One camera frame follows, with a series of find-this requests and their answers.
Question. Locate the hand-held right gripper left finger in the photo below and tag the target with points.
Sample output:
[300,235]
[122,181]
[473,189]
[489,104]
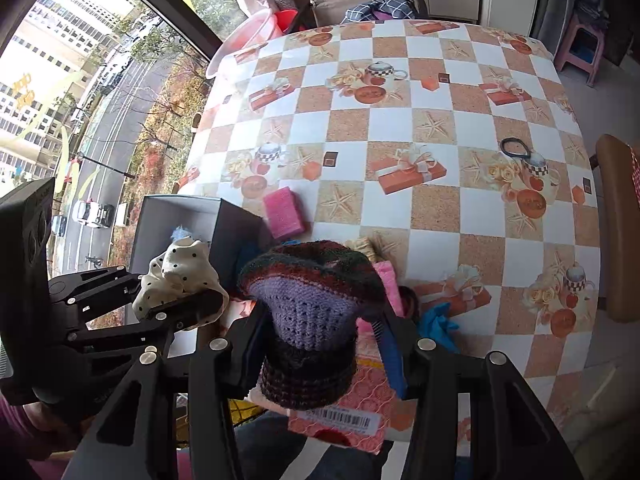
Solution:
[251,360]

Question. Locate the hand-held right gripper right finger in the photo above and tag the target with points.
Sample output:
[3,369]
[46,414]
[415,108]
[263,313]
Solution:
[392,360]

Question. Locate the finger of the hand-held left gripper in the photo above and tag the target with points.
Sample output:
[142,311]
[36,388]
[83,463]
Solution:
[95,282]
[190,307]

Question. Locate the white polka dot cloth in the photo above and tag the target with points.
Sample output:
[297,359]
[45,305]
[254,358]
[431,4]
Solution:
[182,265]

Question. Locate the purple multicolour knit hat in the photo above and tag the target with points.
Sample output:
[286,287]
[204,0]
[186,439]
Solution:
[310,300]

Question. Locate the white and black cardboard box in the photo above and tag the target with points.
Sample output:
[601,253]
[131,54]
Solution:
[175,215]

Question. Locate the person's left forearm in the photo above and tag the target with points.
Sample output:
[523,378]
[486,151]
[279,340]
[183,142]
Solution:
[15,435]

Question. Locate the orange patterned flat packet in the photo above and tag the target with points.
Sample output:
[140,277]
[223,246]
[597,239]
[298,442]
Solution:
[365,395]

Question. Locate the white car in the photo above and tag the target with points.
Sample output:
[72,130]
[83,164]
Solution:
[92,212]

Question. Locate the pink towel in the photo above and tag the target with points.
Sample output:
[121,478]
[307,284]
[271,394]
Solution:
[390,280]

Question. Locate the gold wrapped item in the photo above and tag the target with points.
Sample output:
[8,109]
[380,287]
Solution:
[364,249]

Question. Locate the pink sponge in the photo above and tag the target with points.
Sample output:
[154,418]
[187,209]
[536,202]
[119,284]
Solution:
[285,212]

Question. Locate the checkered printed tablecloth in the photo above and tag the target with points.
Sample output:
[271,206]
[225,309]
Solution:
[435,200]

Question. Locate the brown wooden chair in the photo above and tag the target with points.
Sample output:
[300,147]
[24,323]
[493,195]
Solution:
[617,235]

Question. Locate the pink plastic basin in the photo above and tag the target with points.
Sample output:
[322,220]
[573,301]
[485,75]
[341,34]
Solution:
[250,30]

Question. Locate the red bucket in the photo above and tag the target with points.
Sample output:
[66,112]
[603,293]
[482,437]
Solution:
[286,20]

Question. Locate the plaid cloth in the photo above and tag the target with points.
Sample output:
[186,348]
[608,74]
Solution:
[380,7]

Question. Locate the pink plastic stool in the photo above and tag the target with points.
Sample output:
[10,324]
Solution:
[575,35]

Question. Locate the dark blue folded cloth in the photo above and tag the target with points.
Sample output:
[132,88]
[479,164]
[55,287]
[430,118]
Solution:
[592,5]

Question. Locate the dark window frame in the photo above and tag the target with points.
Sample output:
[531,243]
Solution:
[165,5]

